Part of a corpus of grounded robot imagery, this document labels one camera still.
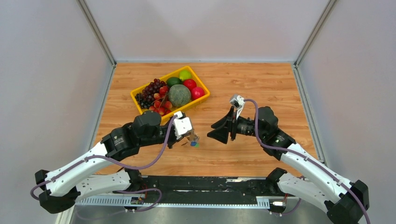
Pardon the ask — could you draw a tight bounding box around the yellow plastic tray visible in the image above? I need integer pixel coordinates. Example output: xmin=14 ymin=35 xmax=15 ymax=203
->
xmin=130 ymin=66 xmax=210 ymax=124

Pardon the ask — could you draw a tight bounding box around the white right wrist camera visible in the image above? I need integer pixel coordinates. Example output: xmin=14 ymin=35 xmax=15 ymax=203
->
xmin=229 ymin=94 xmax=245 ymax=119

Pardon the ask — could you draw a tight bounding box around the pink red apple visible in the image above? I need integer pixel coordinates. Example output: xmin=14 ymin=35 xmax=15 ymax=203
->
xmin=191 ymin=87 xmax=205 ymax=101

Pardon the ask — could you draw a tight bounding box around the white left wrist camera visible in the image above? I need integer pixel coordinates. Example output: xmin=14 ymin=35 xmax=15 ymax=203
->
xmin=172 ymin=111 xmax=193 ymax=135

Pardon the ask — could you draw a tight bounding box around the red strawberry cluster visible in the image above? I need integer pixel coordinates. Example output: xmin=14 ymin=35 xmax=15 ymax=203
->
xmin=148 ymin=85 xmax=173 ymax=116

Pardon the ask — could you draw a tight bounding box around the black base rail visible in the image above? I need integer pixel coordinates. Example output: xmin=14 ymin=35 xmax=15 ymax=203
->
xmin=126 ymin=175 xmax=285 ymax=205

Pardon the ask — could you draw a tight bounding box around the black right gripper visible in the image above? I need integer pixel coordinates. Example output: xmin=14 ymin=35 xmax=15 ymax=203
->
xmin=206 ymin=106 xmax=266 ymax=144

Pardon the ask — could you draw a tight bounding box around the dark purple grape bunch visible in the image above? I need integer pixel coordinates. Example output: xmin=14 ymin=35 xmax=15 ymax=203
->
xmin=134 ymin=78 xmax=166 ymax=109

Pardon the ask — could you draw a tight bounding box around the dark green lime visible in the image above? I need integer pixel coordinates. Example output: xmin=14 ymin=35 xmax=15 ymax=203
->
xmin=166 ymin=77 xmax=182 ymax=88

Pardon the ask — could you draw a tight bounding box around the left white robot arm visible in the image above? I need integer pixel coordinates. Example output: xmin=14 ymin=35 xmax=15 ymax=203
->
xmin=30 ymin=111 xmax=199 ymax=214

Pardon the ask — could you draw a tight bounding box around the green netted melon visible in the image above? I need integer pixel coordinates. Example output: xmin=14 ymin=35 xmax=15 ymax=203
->
xmin=168 ymin=84 xmax=191 ymax=107

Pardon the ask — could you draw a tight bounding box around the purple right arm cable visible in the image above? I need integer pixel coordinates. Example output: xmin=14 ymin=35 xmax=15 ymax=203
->
xmin=243 ymin=98 xmax=372 ymax=224

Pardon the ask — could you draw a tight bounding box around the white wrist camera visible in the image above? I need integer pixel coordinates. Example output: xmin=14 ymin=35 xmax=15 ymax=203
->
xmin=229 ymin=94 xmax=245 ymax=119
xmin=172 ymin=111 xmax=193 ymax=135

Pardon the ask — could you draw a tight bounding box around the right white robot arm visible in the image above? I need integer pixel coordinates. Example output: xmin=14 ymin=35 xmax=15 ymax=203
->
xmin=207 ymin=106 xmax=370 ymax=224

